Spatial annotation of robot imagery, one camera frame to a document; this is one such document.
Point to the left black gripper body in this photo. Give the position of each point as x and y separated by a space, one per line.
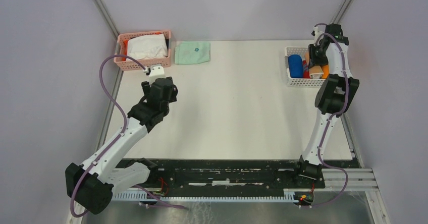
173 99

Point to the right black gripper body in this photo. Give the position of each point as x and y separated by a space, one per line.
316 55

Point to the patterned peach towel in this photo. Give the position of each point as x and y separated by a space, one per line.
315 72

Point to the blue microfiber towel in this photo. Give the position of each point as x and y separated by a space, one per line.
295 66

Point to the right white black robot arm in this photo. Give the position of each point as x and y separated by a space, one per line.
333 98

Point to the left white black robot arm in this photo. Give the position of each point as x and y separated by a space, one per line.
94 182

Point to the red rolled towel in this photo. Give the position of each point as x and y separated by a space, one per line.
306 74

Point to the pink plastic basket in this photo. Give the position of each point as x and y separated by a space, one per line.
127 64

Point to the white towel in pink basket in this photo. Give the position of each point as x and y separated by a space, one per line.
147 47

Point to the mint green folded towel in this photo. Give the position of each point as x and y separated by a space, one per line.
192 52

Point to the white plastic basket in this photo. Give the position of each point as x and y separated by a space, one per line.
299 82

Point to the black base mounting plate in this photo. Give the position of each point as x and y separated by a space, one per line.
227 178

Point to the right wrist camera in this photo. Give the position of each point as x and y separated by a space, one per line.
317 34

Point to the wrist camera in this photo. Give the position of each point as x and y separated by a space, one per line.
317 34
155 71

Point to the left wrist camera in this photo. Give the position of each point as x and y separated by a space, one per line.
155 71

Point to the white slotted cable duct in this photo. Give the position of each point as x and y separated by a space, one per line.
139 195

